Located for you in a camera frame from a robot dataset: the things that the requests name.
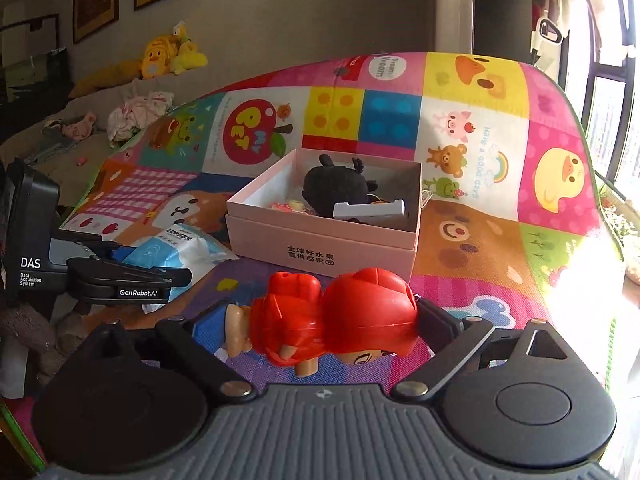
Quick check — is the black metal rack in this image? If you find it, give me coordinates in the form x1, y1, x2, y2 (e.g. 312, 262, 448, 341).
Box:
0, 12, 71, 111

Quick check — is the small pink plush toy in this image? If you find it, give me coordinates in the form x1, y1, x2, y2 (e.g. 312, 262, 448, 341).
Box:
60, 112, 98, 141

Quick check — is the grey beige sofa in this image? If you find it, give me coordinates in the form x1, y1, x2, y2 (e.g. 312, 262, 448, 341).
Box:
0, 60, 236, 241

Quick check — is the blue white tissue pack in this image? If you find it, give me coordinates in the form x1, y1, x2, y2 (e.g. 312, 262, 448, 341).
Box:
120, 225, 240, 303

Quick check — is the white plastic appliance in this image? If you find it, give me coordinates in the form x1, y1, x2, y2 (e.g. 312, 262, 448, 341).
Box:
531, 16, 569, 63

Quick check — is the yellow toy camera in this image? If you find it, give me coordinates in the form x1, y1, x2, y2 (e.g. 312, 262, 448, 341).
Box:
270, 200, 313, 217

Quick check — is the white rectangular device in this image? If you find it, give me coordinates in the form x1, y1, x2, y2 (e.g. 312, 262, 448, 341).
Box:
332, 199, 407, 221

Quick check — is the pink cardboard box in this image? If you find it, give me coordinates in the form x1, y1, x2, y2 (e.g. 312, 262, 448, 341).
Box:
225, 147, 423, 283

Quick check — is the pink white crumpled cloth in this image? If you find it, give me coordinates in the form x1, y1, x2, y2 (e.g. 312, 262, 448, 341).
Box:
107, 91, 176, 147

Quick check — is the colourful cartoon play mat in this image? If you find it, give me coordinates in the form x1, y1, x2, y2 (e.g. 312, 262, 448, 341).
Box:
0, 51, 628, 480

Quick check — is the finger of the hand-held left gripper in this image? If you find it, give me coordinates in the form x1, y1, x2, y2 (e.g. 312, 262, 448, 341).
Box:
50, 230, 126, 262
67, 256, 193, 290

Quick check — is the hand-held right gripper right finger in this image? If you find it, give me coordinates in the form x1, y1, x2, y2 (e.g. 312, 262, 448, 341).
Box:
392, 297, 571, 401

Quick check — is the yellow striped plush tiger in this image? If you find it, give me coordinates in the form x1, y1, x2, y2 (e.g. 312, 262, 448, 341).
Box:
140, 35, 177, 81

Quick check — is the red plastic doll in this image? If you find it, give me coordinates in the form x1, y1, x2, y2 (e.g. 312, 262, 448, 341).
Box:
223, 267, 420, 378

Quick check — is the grey green cloth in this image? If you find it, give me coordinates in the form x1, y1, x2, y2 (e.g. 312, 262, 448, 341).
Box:
20, 130, 81, 162

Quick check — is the brown fuzzy fabric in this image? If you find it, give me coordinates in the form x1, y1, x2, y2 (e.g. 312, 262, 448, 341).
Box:
0, 305, 88, 378

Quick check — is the long yellow plush pillow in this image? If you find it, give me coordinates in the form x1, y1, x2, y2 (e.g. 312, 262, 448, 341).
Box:
70, 60, 146, 99

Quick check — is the window with dark frame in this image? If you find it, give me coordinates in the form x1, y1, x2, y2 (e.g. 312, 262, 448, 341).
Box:
570, 0, 640, 196

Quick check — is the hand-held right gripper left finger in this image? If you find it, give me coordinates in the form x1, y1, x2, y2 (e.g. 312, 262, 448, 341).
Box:
90, 305, 255, 397

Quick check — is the tall gold picture frame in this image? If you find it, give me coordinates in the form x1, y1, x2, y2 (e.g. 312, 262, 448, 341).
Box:
72, 0, 121, 45

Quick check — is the black plush toy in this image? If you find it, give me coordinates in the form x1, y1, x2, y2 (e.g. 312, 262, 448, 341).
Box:
302, 154, 381, 218

